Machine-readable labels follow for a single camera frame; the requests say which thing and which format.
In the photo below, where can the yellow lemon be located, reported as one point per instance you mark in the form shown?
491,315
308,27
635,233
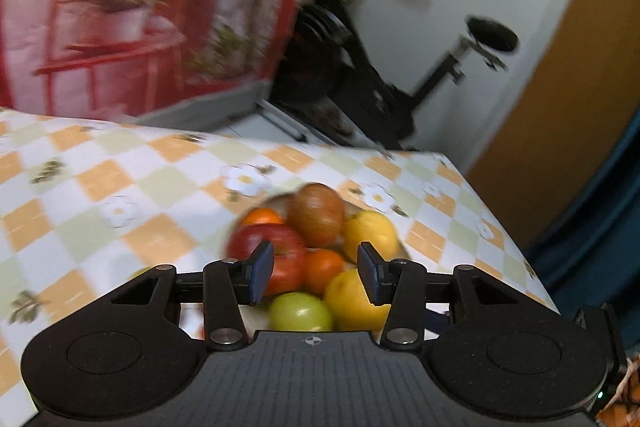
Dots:
347,302
372,232

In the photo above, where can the beige plate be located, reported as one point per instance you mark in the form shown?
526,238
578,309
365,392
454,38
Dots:
257,319

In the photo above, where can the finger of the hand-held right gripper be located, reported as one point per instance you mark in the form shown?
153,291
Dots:
439,322

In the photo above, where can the black exercise bike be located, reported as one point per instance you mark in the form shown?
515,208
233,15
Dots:
360,82

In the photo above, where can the pink printed backdrop cloth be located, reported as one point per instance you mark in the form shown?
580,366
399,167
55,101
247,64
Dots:
40,7

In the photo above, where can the checkered floral tablecloth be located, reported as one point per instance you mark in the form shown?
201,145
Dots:
100,167

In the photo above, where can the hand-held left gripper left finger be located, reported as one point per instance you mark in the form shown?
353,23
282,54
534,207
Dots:
260,272

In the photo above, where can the orange tangerine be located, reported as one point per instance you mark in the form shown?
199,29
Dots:
260,217
322,271

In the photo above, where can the red apple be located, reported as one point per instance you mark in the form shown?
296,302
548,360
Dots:
290,262

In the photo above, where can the brownish red pomegranate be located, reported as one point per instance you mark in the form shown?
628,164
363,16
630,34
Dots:
317,214

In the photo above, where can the wooden door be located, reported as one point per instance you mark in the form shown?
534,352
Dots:
575,82

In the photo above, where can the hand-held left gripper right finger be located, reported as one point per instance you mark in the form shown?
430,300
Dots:
371,274

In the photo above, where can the dark teal cloth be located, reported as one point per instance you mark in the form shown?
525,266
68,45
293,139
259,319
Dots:
600,232

